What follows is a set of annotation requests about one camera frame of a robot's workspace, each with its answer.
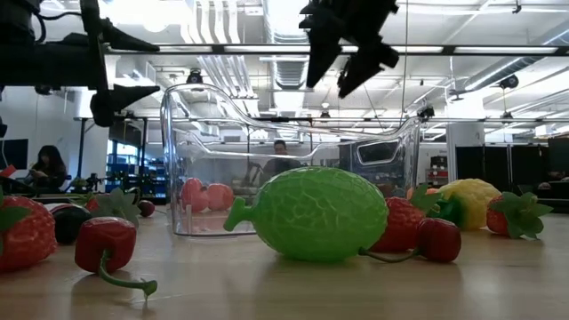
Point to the black background robot arm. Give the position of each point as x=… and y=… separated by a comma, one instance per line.
x=89, y=182

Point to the red background object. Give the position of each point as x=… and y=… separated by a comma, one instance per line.
x=6, y=171

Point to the blue storage crates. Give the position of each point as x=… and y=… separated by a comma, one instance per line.
x=133, y=173

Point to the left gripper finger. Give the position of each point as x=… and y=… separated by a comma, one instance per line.
x=122, y=41
x=111, y=104

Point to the pale pink toy peach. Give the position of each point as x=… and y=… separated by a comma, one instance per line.
x=206, y=195

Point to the dark purple toy cherry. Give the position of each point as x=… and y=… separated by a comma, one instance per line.
x=69, y=224

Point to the black room divider panels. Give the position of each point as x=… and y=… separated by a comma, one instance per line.
x=498, y=169

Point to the black hanging ceiling camera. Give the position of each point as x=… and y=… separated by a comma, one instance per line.
x=509, y=81
x=194, y=76

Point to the yellow toy fruit green leaves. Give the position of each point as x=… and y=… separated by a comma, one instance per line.
x=475, y=202

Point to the person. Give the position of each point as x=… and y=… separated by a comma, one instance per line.
x=46, y=171
x=280, y=160

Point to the clear plastic tupperware container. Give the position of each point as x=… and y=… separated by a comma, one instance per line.
x=200, y=146

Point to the dark wall monitor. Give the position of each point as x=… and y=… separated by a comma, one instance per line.
x=13, y=153

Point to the red toy cherry green stem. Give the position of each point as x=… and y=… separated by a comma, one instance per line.
x=104, y=242

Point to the black overhead frame bar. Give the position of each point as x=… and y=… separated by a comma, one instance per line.
x=266, y=49

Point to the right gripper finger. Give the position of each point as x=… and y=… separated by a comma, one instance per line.
x=366, y=62
x=322, y=53

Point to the black aluminium table frame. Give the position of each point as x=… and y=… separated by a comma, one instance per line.
x=561, y=202

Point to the silver ventilation duct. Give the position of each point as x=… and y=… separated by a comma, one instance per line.
x=289, y=71

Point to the green toy melon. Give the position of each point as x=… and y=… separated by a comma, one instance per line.
x=306, y=213

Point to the orange toy tangerine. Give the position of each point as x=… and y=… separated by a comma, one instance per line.
x=432, y=191

